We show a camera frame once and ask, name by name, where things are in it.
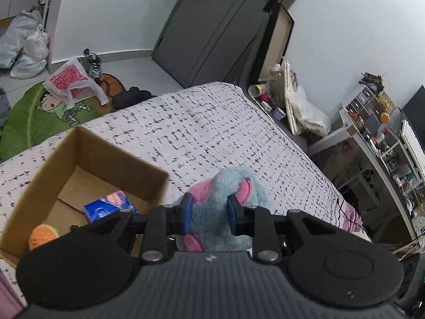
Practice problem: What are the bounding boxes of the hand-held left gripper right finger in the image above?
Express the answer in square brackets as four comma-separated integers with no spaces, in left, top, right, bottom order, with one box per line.
[227,193,346,264]

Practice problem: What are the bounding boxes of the brown cardboard box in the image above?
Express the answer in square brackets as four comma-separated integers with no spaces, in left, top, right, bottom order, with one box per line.
[0,126,171,268]

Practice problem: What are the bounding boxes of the white desk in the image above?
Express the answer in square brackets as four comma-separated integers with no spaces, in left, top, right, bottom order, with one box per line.
[308,83,425,251]

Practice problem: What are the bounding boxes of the blue tissue packet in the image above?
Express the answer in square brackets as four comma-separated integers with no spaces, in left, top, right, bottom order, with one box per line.
[83,190,140,224]

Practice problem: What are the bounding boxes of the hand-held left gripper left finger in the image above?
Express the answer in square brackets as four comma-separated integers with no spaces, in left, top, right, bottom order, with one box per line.
[83,193,194,266]

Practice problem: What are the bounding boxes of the dark grey wardrobe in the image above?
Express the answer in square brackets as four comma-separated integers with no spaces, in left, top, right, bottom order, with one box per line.
[152,0,301,89]

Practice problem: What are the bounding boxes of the white plastic bag by bed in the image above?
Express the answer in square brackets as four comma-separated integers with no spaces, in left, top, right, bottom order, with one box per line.
[280,60,332,137]

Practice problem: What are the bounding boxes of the bed with patterned sheet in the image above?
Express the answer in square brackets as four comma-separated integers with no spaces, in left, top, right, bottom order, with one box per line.
[0,81,346,286]

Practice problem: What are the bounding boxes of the paper cup tube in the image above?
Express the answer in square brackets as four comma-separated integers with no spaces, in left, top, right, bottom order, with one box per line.
[248,84,268,98]

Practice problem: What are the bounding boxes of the black shoes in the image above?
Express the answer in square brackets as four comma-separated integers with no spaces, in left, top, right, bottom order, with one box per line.
[83,48,102,81]

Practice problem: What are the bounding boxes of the white keyboard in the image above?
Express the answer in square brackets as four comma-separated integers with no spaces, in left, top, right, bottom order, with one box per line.
[399,119,425,177]

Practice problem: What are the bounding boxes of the red and white plastic bag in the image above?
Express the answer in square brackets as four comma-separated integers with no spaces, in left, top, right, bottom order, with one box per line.
[44,56,109,109]

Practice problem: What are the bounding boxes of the black bag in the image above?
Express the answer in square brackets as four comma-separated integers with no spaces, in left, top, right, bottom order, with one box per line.
[112,86,154,110]

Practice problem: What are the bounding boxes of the black monitor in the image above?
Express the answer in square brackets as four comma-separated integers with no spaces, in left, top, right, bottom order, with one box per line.
[401,85,425,131]

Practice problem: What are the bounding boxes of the grey drawer organiser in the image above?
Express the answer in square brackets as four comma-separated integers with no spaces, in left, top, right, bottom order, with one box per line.
[345,84,380,117]

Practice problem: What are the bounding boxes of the brown round mat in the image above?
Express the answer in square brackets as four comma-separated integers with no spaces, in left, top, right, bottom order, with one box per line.
[99,72,127,111]

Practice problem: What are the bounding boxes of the green cartoon rug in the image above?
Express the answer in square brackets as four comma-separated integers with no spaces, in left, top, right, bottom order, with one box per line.
[0,81,112,162]

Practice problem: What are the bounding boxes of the dark framed board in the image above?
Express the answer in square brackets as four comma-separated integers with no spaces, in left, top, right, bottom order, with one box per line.
[258,0,295,81]

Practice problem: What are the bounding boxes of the grey-blue and pink plush toy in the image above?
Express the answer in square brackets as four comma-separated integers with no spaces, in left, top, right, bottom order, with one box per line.
[175,165,272,253]

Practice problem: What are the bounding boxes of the white pole stand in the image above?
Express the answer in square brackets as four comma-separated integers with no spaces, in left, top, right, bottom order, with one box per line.
[39,0,61,72]

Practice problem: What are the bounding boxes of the hamburger squishy toy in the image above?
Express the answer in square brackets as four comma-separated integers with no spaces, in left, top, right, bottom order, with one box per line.
[28,224,61,252]

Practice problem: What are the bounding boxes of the black cable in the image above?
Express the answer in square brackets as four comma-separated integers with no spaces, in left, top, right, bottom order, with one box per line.
[335,197,363,227]

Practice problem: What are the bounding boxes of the grey plastic bags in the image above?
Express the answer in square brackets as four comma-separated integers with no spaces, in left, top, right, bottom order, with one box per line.
[0,9,51,79]

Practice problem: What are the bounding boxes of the purple bed sheet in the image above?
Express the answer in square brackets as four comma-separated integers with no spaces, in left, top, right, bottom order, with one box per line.
[341,202,373,241]

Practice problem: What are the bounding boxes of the plastic bottle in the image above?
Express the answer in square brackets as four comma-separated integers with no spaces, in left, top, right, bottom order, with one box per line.
[266,65,283,85]

